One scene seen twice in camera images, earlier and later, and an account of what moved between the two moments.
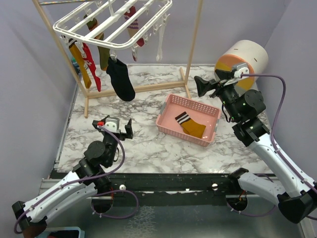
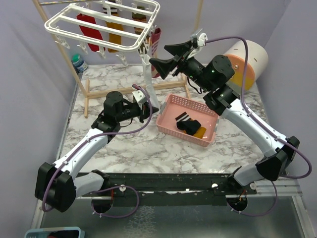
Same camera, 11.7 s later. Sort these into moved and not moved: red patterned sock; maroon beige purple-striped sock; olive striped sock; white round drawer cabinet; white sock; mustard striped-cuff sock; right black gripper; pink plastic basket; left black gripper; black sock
Moved: black sock; red patterned sock; olive striped sock; left black gripper; maroon beige purple-striped sock; white sock; right black gripper
Not moved: mustard striped-cuff sock; pink plastic basket; white round drawer cabinet
